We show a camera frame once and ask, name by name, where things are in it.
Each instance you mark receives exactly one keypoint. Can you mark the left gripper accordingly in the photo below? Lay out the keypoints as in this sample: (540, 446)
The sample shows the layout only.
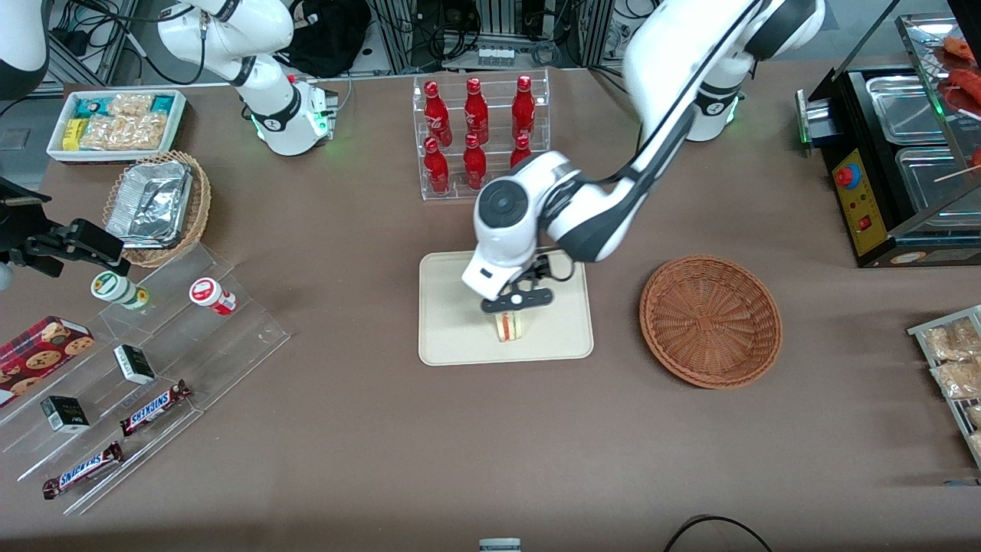
(539, 270)

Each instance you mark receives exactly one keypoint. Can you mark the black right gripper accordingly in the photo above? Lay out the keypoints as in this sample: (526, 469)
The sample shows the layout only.
(23, 222)

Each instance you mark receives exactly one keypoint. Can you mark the sandwich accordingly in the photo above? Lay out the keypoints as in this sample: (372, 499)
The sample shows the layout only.
(510, 327)

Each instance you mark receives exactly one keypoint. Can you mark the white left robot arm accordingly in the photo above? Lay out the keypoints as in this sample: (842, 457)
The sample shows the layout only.
(674, 77)

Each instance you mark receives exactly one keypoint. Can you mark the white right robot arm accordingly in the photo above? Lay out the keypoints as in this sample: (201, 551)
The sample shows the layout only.
(276, 115)

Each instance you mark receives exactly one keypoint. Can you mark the cream rectangular tray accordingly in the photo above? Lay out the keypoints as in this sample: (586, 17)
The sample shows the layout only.
(460, 322)

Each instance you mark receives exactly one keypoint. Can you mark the wicker basket with foil trays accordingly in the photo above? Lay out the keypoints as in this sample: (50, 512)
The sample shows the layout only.
(201, 207)

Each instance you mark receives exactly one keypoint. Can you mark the round brown wicker basket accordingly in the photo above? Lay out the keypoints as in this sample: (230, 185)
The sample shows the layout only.
(709, 322)

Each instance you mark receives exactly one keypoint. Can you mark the tray of packaged snacks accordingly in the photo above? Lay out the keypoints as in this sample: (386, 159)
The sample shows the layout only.
(920, 331)

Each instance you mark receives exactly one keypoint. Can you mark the green white cup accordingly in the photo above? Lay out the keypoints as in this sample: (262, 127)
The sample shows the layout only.
(115, 289)

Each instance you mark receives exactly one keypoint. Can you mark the stack of foil trays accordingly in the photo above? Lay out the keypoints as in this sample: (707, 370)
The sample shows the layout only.
(149, 203)

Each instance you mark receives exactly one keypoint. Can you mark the white plastic snack bin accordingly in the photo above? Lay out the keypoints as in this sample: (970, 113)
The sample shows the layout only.
(57, 153)

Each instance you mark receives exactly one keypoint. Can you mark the yellow snack pack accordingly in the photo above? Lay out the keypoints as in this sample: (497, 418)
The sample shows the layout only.
(73, 134)

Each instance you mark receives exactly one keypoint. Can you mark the large rice cracker bag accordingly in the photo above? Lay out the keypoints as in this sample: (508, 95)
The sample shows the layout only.
(123, 132)

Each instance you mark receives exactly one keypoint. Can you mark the red white cup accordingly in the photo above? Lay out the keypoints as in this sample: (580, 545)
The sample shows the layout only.
(211, 295)

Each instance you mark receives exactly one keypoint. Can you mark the red cookie box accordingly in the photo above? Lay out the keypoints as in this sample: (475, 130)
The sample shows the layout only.
(38, 353)

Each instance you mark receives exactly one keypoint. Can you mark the small black box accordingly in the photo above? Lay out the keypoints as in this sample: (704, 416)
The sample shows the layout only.
(65, 414)
(134, 364)

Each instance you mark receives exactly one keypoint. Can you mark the teal snack pack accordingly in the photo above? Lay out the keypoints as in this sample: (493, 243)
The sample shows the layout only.
(164, 104)
(92, 106)

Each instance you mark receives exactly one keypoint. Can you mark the small rice cracker bag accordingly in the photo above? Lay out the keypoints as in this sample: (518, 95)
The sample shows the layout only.
(130, 103)

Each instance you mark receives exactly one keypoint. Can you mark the red cola bottle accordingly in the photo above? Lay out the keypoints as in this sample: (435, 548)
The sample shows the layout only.
(437, 115)
(523, 111)
(436, 169)
(474, 165)
(521, 149)
(476, 115)

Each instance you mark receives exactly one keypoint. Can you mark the clear acrylic stepped display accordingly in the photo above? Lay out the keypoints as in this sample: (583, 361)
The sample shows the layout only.
(230, 337)

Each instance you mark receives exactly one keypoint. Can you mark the snickers bar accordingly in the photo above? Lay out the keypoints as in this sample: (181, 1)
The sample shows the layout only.
(153, 408)
(80, 470)

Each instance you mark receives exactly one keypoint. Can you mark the clear acrylic bottle rack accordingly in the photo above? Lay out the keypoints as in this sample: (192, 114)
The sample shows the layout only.
(494, 73)

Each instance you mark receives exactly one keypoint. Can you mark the white power strip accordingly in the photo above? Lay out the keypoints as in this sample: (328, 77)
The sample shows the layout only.
(496, 56)

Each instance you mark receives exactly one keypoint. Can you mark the grey white object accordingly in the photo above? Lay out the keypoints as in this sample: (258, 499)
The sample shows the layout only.
(500, 546)

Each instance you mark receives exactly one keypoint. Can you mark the black bag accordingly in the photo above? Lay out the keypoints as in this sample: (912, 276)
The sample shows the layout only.
(329, 34)

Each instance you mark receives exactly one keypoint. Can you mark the black yellow food warmer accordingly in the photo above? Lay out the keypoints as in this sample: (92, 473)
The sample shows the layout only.
(862, 199)

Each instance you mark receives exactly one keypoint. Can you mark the steel pan with skewer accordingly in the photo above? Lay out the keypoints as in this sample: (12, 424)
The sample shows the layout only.
(931, 195)

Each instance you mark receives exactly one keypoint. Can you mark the empty steel pan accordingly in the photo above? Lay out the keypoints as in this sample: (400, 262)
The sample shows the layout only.
(904, 107)

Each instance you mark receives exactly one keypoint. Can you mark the clear bag of crackers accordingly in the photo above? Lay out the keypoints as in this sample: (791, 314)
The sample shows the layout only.
(950, 341)
(958, 379)
(975, 415)

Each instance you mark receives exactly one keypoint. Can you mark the wooden skewer stick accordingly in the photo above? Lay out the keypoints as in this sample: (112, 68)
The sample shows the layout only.
(954, 175)

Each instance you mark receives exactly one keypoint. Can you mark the red sausages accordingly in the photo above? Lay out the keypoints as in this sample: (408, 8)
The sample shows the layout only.
(964, 77)

